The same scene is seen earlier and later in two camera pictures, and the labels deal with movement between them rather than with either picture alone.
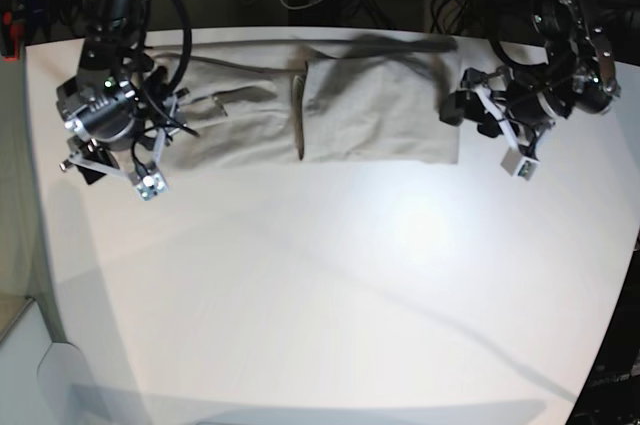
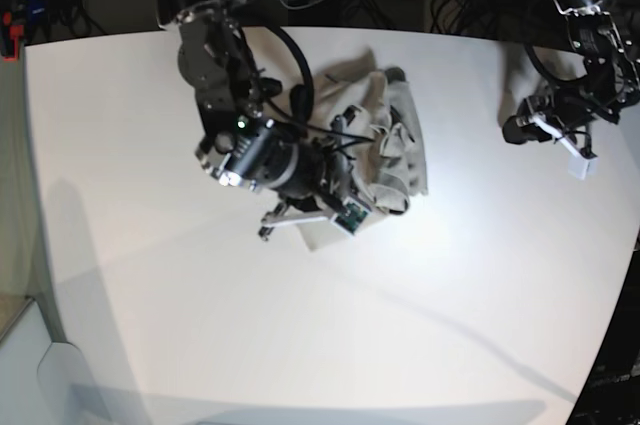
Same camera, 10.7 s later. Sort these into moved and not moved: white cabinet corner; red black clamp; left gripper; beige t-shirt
Moved: beige t-shirt; left gripper
Not moved: white cabinet corner; red black clamp
